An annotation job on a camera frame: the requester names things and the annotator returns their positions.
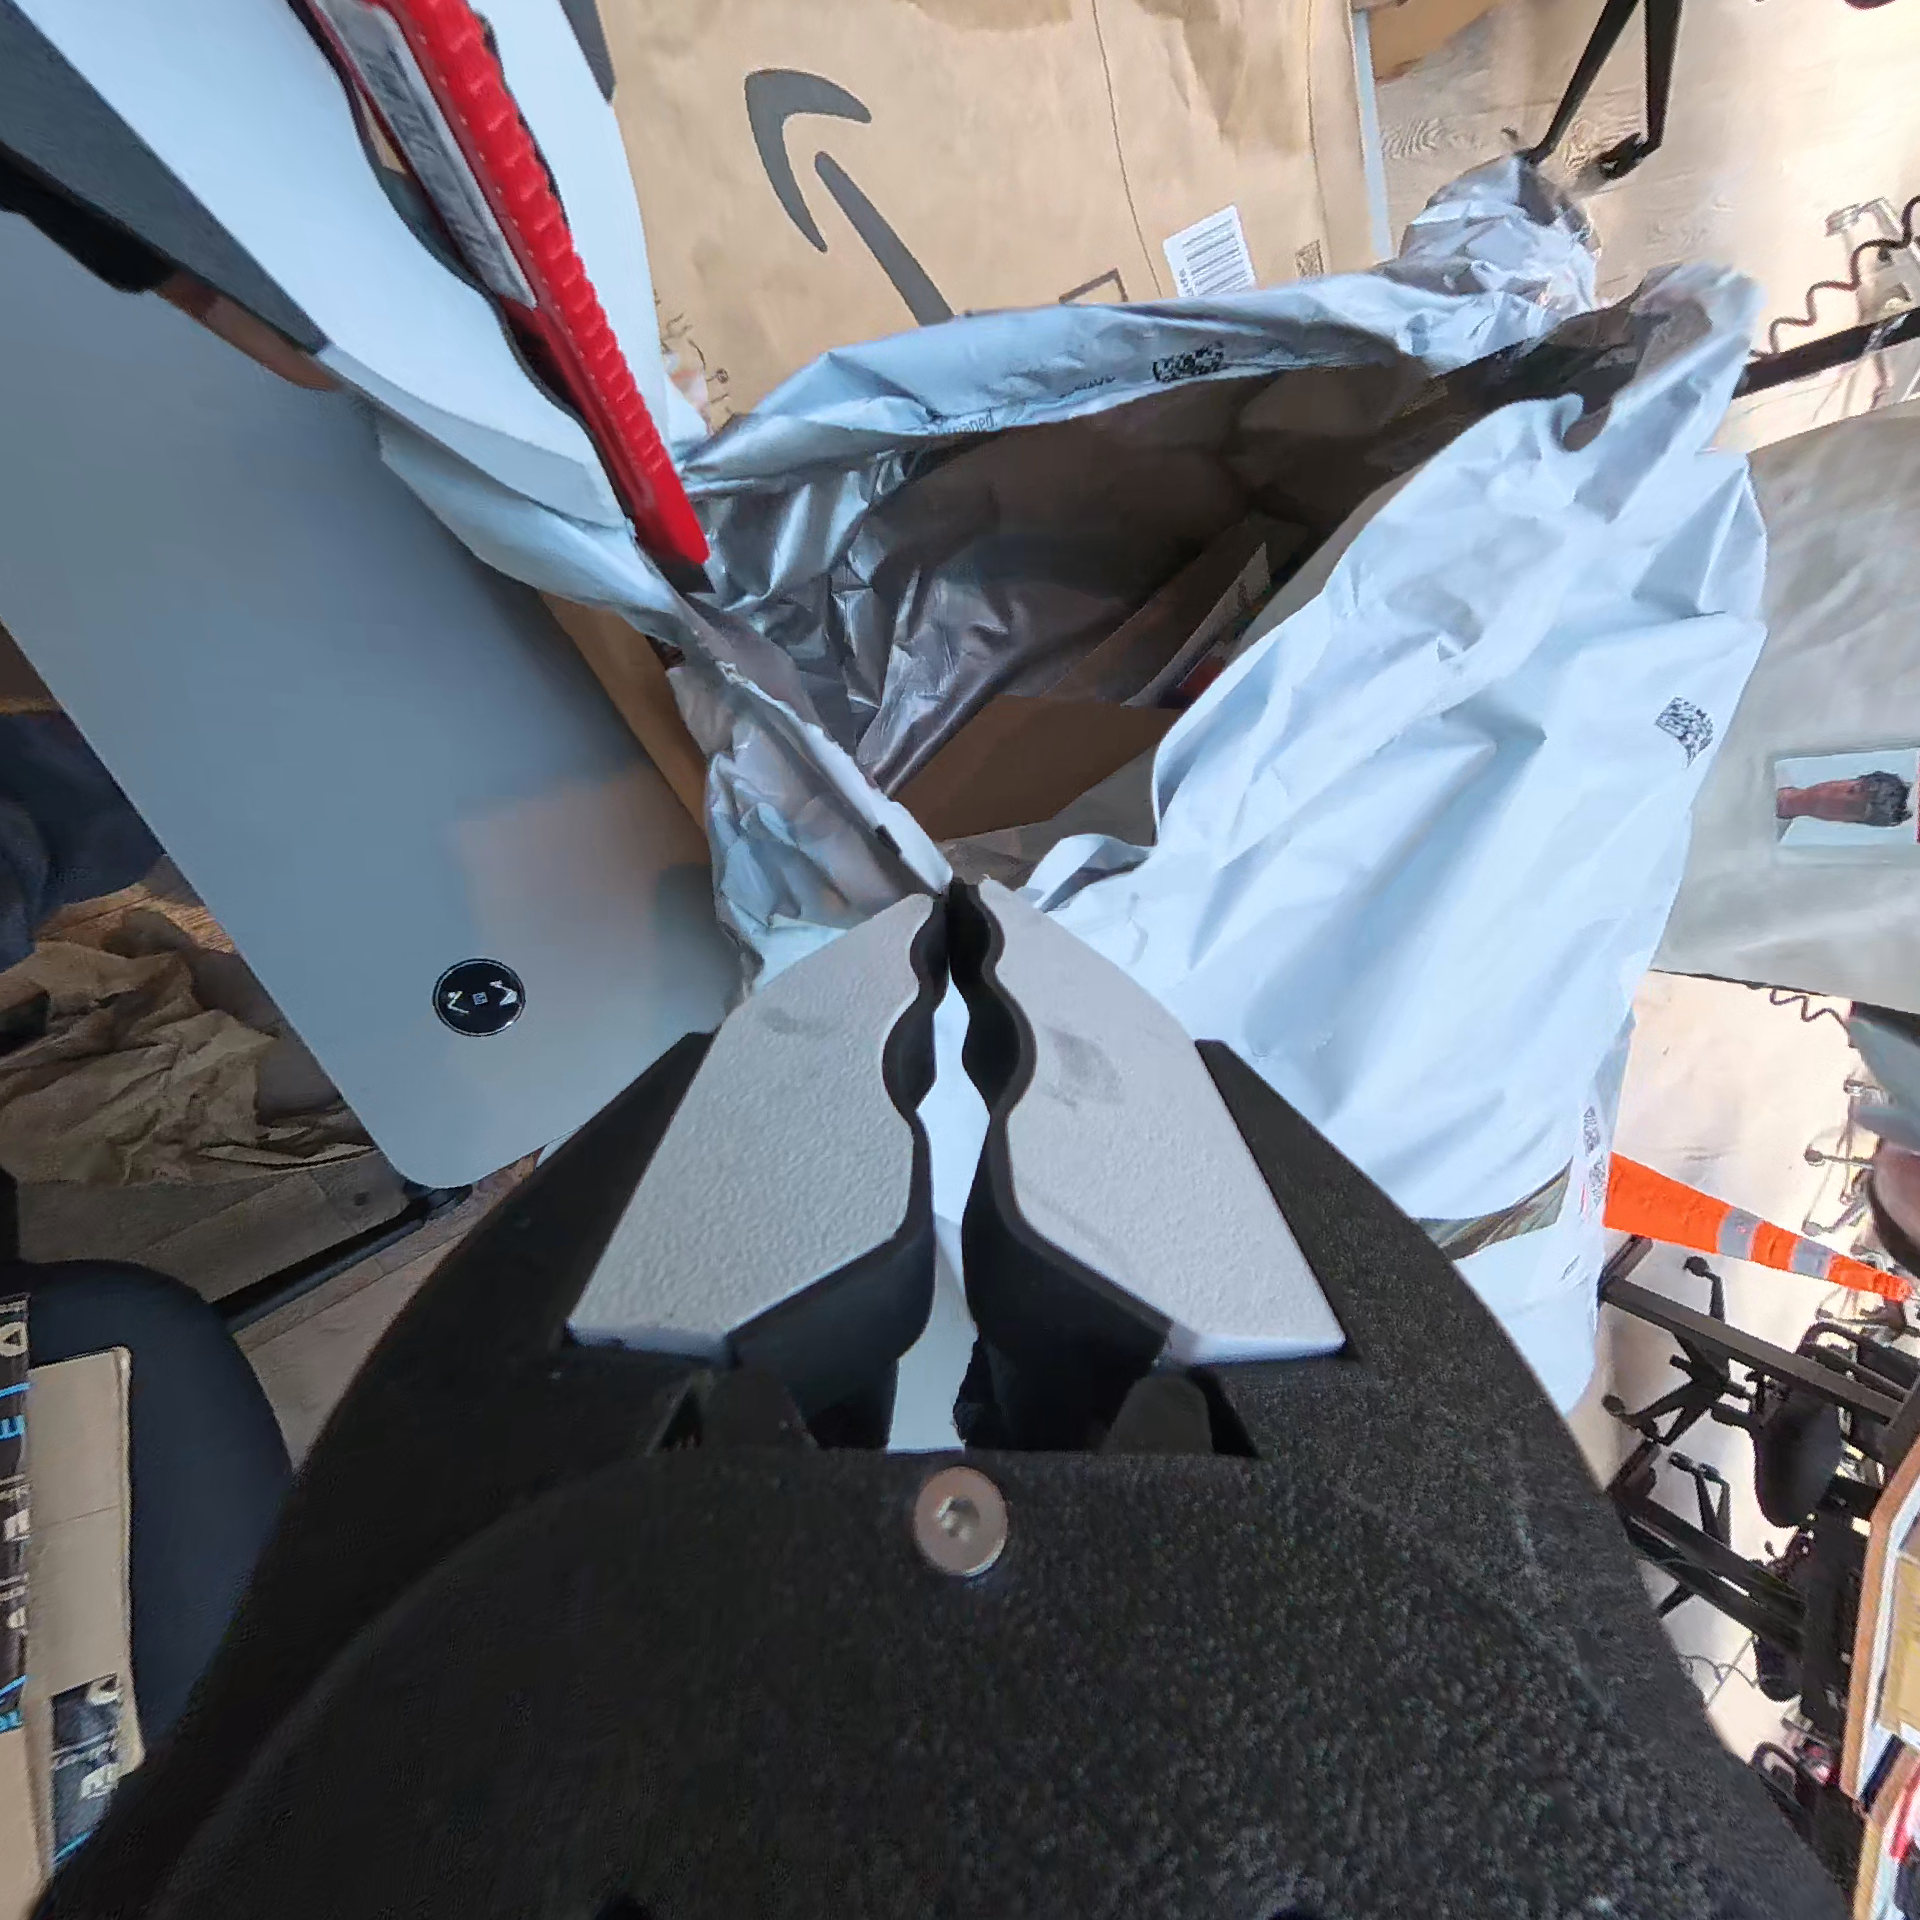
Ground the black stand leg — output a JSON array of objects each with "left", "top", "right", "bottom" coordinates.
[{"left": 1522, "top": 0, "right": 1689, "bottom": 189}]

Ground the black office chair with cardboard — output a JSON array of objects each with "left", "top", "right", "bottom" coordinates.
[{"left": 0, "top": 1247, "right": 297, "bottom": 1920}]

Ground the round black desk button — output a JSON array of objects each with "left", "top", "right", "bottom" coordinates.
[{"left": 433, "top": 955, "right": 527, "bottom": 1037}]

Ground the grey plastic mailer bag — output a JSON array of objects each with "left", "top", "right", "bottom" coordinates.
[{"left": 376, "top": 157, "right": 1772, "bottom": 1426}]

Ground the crumpled brown paper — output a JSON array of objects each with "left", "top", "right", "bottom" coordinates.
[{"left": 0, "top": 901, "right": 379, "bottom": 1192}]

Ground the black coiled cable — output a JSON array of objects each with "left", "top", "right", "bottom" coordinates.
[{"left": 1777, "top": 194, "right": 1920, "bottom": 369}]

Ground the brown paper mailer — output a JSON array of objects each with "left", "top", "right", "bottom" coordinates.
[{"left": 586, "top": 0, "right": 1397, "bottom": 436}]

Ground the plain cardboard box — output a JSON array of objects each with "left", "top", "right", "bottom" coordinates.
[{"left": 540, "top": 511, "right": 1327, "bottom": 845}]

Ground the rainbow printed box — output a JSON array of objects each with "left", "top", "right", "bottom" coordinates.
[{"left": 1155, "top": 557, "right": 1281, "bottom": 712}]

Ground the black metal bar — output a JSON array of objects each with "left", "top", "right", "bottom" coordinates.
[{"left": 1733, "top": 306, "right": 1920, "bottom": 401}]

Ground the flat cardboard piece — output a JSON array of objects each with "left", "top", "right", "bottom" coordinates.
[{"left": 0, "top": 1290, "right": 147, "bottom": 1882}]

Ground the black office chair base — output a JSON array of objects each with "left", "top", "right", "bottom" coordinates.
[{"left": 1593, "top": 1242, "right": 1920, "bottom": 1705}]

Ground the red utility knife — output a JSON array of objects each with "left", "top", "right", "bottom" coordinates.
[{"left": 292, "top": 0, "right": 714, "bottom": 594}]

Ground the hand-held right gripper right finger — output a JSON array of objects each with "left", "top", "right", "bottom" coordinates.
[{"left": 953, "top": 883, "right": 1346, "bottom": 1449}]

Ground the orange traffic cone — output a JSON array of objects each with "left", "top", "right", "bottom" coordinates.
[{"left": 1602, "top": 1153, "right": 1920, "bottom": 1307}]

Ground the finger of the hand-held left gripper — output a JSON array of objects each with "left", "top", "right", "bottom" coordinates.
[
  {"left": 0, "top": 0, "right": 628, "bottom": 529},
  {"left": 472, "top": 0, "right": 674, "bottom": 441}
]

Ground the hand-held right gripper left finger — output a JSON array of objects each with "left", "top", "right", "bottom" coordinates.
[{"left": 568, "top": 883, "right": 965, "bottom": 1449}]

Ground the grey desk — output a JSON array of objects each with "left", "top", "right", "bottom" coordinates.
[{"left": 0, "top": 210, "right": 741, "bottom": 1192}]

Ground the beige mailer with photo label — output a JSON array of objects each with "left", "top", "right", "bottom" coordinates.
[{"left": 1651, "top": 402, "right": 1920, "bottom": 1017}]

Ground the person's dark blue clothing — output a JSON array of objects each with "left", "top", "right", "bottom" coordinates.
[{"left": 0, "top": 705, "right": 169, "bottom": 964}]

